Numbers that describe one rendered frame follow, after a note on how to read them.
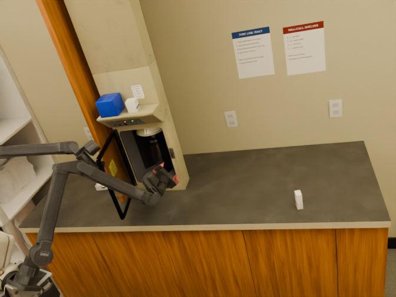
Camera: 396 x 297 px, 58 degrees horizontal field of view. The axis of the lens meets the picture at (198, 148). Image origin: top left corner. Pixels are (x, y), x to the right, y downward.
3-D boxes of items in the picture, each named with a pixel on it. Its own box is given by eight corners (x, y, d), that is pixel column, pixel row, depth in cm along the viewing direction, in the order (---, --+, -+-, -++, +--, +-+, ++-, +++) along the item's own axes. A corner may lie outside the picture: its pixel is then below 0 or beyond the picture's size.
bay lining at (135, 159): (149, 159, 239) (134, 112, 222) (187, 157, 232) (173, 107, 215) (137, 181, 219) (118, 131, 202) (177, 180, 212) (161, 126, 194)
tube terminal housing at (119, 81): (149, 168, 244) (111, 59, 207) (194, 165, 235) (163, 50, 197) (136, 192, 224) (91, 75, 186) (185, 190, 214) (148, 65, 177)
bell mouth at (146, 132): (142, 122, 218) (139, 115, 215) (170, 119, 213) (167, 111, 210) (132, 137, 204) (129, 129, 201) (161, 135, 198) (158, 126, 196)
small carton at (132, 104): (131, 109, 188) (127, 98, 185) (140, 107, 187) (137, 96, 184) (128, 113, 184) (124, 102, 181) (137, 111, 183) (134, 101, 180)
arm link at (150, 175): (145, 204, 180) (153, 205, 173) (131, 188, 176) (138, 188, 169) (160, 187, 186) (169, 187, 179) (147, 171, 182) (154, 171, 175)
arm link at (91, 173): (68, 171, 161) (75, 171, 152) (73, 160, 162) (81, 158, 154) (147, 207, 181) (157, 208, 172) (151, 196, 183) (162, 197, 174)
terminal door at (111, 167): (135, 187, 220) (113, 129, 200) (123, 221, 194) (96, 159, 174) (134, 187, 220) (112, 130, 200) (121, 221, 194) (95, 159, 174)
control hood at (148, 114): (111, 125, 201) (104, 109, 196) (165, 119, 191) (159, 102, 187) (102, 136, 191) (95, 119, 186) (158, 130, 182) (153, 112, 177)
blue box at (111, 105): (108, 109, 194) (102, 94, 190) (125, 107, 192) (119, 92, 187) (101, 118, 186) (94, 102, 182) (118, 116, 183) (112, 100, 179)
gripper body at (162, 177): (162, 168, 185) (157, 176, 179) (176, 181, 188) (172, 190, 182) (154, 174, 189) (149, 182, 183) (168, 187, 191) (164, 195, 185)
